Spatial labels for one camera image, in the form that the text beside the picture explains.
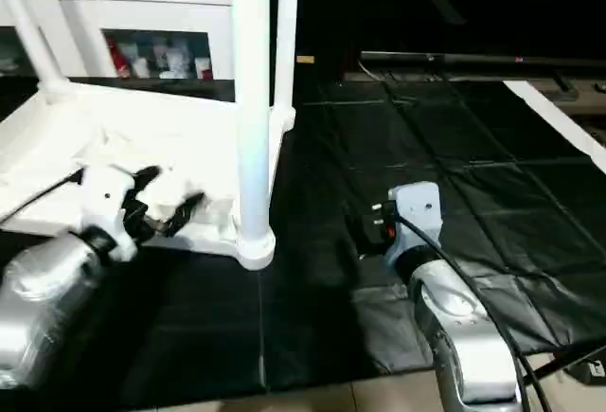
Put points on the white plastic table top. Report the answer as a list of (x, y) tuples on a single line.
[(142, 137)]

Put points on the white plastic table leg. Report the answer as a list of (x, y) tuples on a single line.
[(286, 33), (252, 99), (28, 33)]

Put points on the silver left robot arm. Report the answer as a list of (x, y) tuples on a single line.
[(43, 298)]

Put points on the black work mat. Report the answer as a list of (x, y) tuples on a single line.
[(454, 166)]

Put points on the white bottle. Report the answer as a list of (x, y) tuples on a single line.
[(170, 60)]

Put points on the red bottle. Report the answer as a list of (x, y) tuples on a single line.
[(115, 60)]

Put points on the white cup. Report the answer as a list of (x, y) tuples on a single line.
[(203, 66)]

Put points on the white glass door cabinet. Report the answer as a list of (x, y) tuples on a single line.
[(142, 9)]

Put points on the tan label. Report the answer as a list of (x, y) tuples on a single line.
[(305, 59)]

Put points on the black stand foot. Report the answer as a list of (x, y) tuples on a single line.
[(573, 365)]

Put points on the black power adapter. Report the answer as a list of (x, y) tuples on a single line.
[(597, 369)]

